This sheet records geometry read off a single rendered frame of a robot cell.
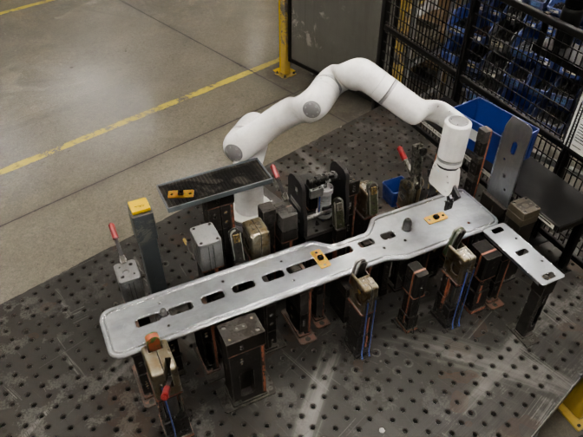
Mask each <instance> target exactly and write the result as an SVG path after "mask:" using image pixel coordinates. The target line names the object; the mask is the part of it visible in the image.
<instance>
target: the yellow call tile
mask: <svg viewBox="0 0 583 437"><path fill-rule="evenodd" d="M128 206H129V208H130V210H131V213H132V214H133V215H135V214H138V213H142V212H147V211H150V210H151V207H150V205H149V203H148V202H147V199H146V198H142V199H137V200H133V201H130V202H128Z"/></svg>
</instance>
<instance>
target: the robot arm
mask: <svg viewBox="0 0 583 437"><path fill-rule="evenodd" d="M346 90H352V91H362V92H364V93H365V94H367V95H368V96H369V97H370V98H372V99H373V100H374V101H376V102H378V103H379V104H380V105H382V106H383V107H385V108H386V109H388V110H389V111H390V112H391V113H393V114H394V115H396V116H397V117H399V118H400V119H401V120H403V121H405V122H406V123H408V124H410V125H416V124H419V123H420V122H422V121H431V122H434V123H435V124H437V125H438V126H440V127H442V136H441V140H440V144H439V148H438V152H437V156H436V161H435V162H434V165H433V166H432V169H429V170H428V179H429V190H428V195H431V194H434V193H436V190H437V191H438V192H439V193H441V194H442V195H443V196H446V197H447V201H446V202H445V206H444V209H443V210H444V211H447V210H449V209H451V208H452V206H453V203H454V202H455V201H457V200H458V199H460V198H461V195H460V193H459V192H458V190H457V188H458V185H459V179H460V166H462V162H463V158H464V154H465V151H466V147H467V144H468V138H469V135H470V131H471V127H472V122H471V120H470V119H468V118H466V117H465V116H464V115H463V114H462V113H460V112H459V111H458V110H456V109H455V108H453V107H452V106H450V105H449V104H448V103H446V102H444V101H438V100H424V99H422V98H421V97H419V96H418V95H416V94H415V93H414V92H412V91H411V90H410V89H408V88H407V87H406V86H404V85H403V84H402V83H401V82H399V81H398V80H397V79H395V78H394V77H393V76H391V75H390V74H388V73H387V72H386V71H384V70H383V69H382V68H380V67H378V66H377V65H376V64H375V63H374V62H372V61H370V60H368V59H365V58H354V59H351V60H349V61H347V62H343V63H341V64H332V65H330V66H328V67H327V68H325V69H324V70H322V71H321V72H320V73H319V74H318V75H317V77H316V78H315V79H314V81H313V82H312V83H311V85H310V86H309V87H308V88H307V89H306V90H305V91H304V92H303V93H302V94H301V95H298V96H296V97H287V98H285V99H283V100H282V101H280V102H278V103H276V104H275V105H273V106H272V107H270V108H268V109H267V110H266V111H265V112H263V113H262V114H259V113H256V112H251V113H248V114H246V115H244V116H243V117H242V118H241V119H240V120H239V121H238V122H237V124H236V125H235V126H234V127H233V129H232V130H231V131H230V132H229V133H228V135H227V136H226V137H225V139H224V142H223V150H224V153H225V155H226V156H227V157H228V158H229V159H230V160H233V164H234V163H238V162H241V161H244V160H250V159H253V158H258V159H259V160H260V162H261V163H262V164H263V162H264V158H265V153H266V150H267V147H268V144H269V143H270V142H271V141H272V140H274V139H275V138H276V137H278V136H279V135H281V134H282V133H283V132H285V131H287V130H288V129H290V128H292V127H295V126H297V125H298V124H300V123H312V122H315V121H318V120H320V119H321V118H323V117H324V116H325V115H326V114H327V113H328V112H329V111H330V109H331V108H332V106H333V104H334V103H335V101H336V100H337V98H338V97H339V96H340V95H341V94H342V93H343V92H344V91H346ZM450 194H451V195H452V199H451V198H450V197H449V195H450ZM268 201H270V200H269V199H268V198H267V197H266V196H264V190H263V186H259V187H256V188H253V189H250V190H247V191H243V192H238V193H235V194H234V203H233V210H234V220H235V221H237V222H239V223H243V222H244V221H247V220H249V219H254V218H257V217H258V216H259V215H258V205H259V204H263V203H265V202H268Z"/></svg>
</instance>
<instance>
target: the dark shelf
mask: <svg viewBox="0 0 583 437"><path fill-rule="evenodd" d="M437 100H438V101H444V102H446V103H448V104H449V105H450V106H452V107H455V106H458V105H459V104H458V103H456V102H455V101H453V100H452V99H450V98H449V97H443V98H441V99H437ZM421 123H422V124H423V125H424V126H425V127H427V128H428V129H429V130H430V131H431V132H433V133H434V134H435V135H437V136H438V137H439V138H440V139H441V136H442V127H440V126H438V125H437V124H435V123H434V122H431V121H422V122H421ZM472 153H473V152H472V151H471V150H469V149H468V148H466V151H465V154H464V159H466V160H467V161H468V162H470V161H471V160H472V159H471V158H470V155H471V154H472ZM492 166H493V164H492V163H490V162H489V161H487V160H485V162H484V166H483V168H482V173H483V174H485V175H486V176H487V177H488V178H489V176H490V173H491V170H492ZM516 182H517V185H516V188H515V190H514V195H513V196H512V197H513V198H514V199H521V198H524V197H527V198H529V199H530V200H531V201H533V202H534V203H535V204H536V205H537V206H538V207H540V213H539V214H540V215H539V217H538V219H540V220H541V221H542V222H543V223H545V224H546V225H547V226H548V227H550V228H551V229H552V230H553V231H555V232H556V233H559V232H563V231H565V230H567V229H570V228H572V227H575V226H576V225H580V224H583V193H581V192H579V191H578V190H577V189H575V188H574V187H573V186H571V185H569V184H568V183H567V182H566V181H565V180H563V179H562V178H560V177H559V176H558V175H556V174H555V173H553V172H552V171H550V170H549V169H547V168H546V167H545V166H543V165H542V164H541V163H540V162H538V161H537V160H535V159H534V158H532V157H531V156H530V157H529V158H528V159H526V160H523V163H522V166H521V170H520V173H519V176H518V179H517V181H516Z"/></svg>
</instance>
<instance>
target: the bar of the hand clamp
mask: <svg viewBox="0 0 583 437"><path fill-rule="evenodd" d="M423 146H424V145H423V144H422V143H421V142H419V143H416V144H413V145H412V151H411V167H410V180H411V181H412V182H413V184H414V187H413V190H414V189H415V182H416V179H417V181H418V182H419V183H418V184H417V186H418V187H421V184H422V171H423V156H424V155H425V154H426V153H427V149H426V148H425V147H423Z"/></svg>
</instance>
